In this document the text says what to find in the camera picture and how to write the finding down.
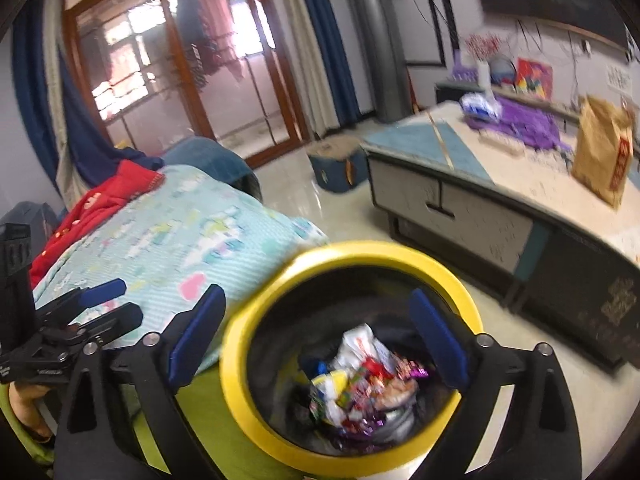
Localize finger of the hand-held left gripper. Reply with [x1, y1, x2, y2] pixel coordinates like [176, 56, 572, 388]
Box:
[65, 302, 144, 348]
[32, 278, 127, 331]

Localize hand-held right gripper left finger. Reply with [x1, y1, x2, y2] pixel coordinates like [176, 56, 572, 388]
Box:
[52, 284, 228, 480]

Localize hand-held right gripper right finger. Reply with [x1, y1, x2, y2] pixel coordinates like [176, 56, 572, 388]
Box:
[407, 287, 583, 480]

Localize pile of candy wrappers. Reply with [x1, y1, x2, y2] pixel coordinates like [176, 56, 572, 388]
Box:
[307, 355, 431, 436]

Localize white yellow packet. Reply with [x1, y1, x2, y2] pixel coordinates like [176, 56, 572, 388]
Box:
[310, 370, 351, 423]

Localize yellow rimmed black trash bin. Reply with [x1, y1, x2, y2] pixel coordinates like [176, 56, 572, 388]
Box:
[219, 241, 485, 478]

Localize person's left hand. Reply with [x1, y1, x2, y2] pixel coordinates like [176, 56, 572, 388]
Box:
[7, 382, 56, 443]

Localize cartoon cat printed blanket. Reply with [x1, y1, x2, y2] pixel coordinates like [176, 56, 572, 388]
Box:
[32, 165, 328, 376]

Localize red floral blanket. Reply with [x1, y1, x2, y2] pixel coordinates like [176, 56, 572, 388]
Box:
[29, 160, 166, 288]

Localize blue sofa armrest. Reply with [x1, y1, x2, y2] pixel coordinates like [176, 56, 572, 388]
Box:
[162, 136, 263, 201]

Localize blue curtain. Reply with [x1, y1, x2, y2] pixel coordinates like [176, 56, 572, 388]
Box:
[10, 0, 166, 191]
[290, 0, 362, 128]

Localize marble top coffee table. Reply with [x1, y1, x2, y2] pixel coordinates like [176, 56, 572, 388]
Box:
[361, 100, 640, 371]

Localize beige curtain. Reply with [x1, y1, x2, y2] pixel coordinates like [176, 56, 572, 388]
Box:
[42, 0, 76, 201]
[267, 0, 326, 143]

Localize wooden sliding glass door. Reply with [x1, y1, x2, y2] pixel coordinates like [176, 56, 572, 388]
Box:
[62, 0, 311, 171]

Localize blue storage stool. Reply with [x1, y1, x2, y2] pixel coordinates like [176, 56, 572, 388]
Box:
[306, 135, 370, 193]

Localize white power strip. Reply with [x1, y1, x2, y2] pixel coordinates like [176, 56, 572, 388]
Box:
[480, 130, 523, 156]

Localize purple bag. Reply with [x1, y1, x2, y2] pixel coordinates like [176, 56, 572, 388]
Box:
[465, 95, 571, 151]

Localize white blue tissue pack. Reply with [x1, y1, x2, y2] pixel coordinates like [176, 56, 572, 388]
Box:
[460, 91, 503, 121]

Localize dark television cabinet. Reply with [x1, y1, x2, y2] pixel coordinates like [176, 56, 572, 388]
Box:
[435, 77, 583, 121]

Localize brown paper bag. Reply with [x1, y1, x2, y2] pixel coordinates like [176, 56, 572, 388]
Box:
[571, 95, 635, 210]

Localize white vase red berries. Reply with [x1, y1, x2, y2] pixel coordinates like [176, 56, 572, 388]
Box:
[465, 32, 506, 93]

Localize hanging dark garment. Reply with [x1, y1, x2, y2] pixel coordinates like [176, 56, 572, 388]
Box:
[175, 0, 213, 88]

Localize colourful painting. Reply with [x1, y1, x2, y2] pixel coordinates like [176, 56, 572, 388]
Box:
[515, 57, 553, 101]

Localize round framed ornament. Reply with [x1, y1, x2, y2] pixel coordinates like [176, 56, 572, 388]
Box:
[490, 55, 516, 86]

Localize hanging pink garment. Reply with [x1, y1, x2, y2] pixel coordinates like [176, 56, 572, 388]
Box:
[192, 0, 246, 68]

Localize grey tower air conditioner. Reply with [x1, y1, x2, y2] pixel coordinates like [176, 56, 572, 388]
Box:
[342, 0, 416, 123]

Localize white paper wall note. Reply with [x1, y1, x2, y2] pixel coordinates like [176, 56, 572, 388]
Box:
[605, 62, 633, 93]

